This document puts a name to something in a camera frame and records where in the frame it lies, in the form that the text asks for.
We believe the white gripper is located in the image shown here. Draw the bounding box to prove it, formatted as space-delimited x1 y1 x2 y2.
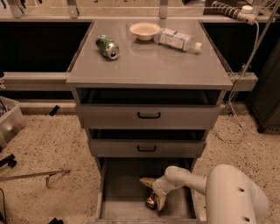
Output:
139 176 175 212

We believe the orange soda can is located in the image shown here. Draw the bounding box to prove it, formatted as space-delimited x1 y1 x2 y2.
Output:
145 192 158 210

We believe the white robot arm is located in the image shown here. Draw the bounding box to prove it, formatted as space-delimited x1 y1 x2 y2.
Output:
140 164 269 224

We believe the bottom grey drawer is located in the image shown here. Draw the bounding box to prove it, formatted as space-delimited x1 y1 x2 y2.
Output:
94 157 201 224

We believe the grey drawer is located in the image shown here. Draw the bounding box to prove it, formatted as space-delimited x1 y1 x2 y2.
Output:
94 157 201 224
87 129 206 158
75 87 222 130

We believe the middle grey drawer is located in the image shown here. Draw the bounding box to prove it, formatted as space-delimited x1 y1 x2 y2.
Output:
87 129 206 158

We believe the grey drawer cabinet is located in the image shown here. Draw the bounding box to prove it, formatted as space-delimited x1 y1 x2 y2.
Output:
66 17 234 224

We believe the top grey drawer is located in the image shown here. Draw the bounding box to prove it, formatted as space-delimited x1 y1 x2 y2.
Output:
75 87 222 130

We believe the green soda can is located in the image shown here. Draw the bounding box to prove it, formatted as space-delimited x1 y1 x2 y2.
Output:
95 35 120 60

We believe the metal grabber stick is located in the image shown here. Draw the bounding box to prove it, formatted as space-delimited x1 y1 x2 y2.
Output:
0 170 70 188

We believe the small black block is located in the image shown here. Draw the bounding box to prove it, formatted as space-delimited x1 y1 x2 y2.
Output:
49 105 60 116

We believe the dark cabinet at right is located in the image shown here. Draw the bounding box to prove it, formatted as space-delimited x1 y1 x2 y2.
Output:
247 39 280 133

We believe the black floor clamp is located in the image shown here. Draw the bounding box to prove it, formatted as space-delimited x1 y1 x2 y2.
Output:
0 154 17 168

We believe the clear plastic water bottle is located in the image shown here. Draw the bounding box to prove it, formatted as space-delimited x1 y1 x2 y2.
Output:
154 28 202 53

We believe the clear plastic bin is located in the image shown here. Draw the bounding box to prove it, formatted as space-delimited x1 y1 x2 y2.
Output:
0 96 26 150

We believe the white bowl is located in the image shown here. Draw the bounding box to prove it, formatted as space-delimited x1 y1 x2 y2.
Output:
129 22 160 41

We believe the white striped device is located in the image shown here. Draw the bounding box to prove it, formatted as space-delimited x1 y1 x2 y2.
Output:
212 1 256 25

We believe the white cable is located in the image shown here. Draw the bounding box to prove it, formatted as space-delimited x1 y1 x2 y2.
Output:
214 0 280 145

